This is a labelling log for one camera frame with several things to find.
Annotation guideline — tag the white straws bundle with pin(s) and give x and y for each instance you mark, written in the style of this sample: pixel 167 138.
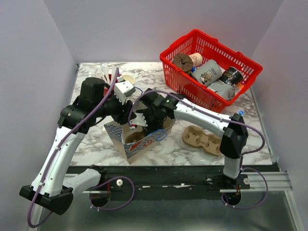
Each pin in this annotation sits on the white straws bundle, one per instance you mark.
pixel 104 73

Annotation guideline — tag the green paper cup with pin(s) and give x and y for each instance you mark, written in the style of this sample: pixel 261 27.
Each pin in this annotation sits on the green paper cup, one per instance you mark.
pixel 129 78

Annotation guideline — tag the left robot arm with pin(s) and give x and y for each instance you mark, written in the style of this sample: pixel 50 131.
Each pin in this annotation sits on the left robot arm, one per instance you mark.
pixel 97 99

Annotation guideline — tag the grey crumpled pouch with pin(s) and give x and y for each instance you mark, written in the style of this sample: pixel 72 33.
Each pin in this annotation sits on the grey crumpled pouch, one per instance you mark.
pixel 226 91

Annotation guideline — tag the paper takeout bag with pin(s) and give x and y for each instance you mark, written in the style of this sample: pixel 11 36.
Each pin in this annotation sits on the paper takeout bag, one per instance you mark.
pixel 132 151

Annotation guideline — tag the grey coffee bag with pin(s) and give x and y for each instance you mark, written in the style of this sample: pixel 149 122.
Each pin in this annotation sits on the grey coffee bag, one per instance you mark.
pixel 207 73

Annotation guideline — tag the brown cardboard disc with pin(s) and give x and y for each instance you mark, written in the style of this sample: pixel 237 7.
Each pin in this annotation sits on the brown cardboard disc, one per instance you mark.
pixel 183 61

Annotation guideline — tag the red plastic basket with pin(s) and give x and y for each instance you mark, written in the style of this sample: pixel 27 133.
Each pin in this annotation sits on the red plastic basket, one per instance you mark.
pixel 210 48

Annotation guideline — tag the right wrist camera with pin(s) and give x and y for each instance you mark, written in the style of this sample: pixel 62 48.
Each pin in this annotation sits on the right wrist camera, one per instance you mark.
pixel 138 119

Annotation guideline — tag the black coffee can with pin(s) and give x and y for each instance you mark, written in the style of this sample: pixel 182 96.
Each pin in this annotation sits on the black coffee can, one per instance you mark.
pixel 231 76

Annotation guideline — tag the clear plastic bottle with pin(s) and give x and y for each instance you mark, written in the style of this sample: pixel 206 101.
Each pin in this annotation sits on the clear plastic bottle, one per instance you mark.
pixel 241 112

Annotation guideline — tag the pink patterned cup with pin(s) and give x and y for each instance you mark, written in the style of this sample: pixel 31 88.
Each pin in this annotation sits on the pink patterned cup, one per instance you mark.
pixel 196 58

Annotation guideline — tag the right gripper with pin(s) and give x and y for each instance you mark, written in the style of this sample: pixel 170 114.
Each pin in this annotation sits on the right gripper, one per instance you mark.
pixel 150 128

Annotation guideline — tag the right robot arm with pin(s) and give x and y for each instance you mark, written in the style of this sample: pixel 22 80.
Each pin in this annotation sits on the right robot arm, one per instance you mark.
pixel 230 129

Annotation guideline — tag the red ribbed cup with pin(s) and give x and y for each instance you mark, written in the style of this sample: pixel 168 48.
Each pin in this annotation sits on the red ribbed cup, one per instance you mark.
pixel 107 82

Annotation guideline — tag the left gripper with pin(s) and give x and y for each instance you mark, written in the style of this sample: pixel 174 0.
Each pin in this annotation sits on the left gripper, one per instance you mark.
pixel 122 118

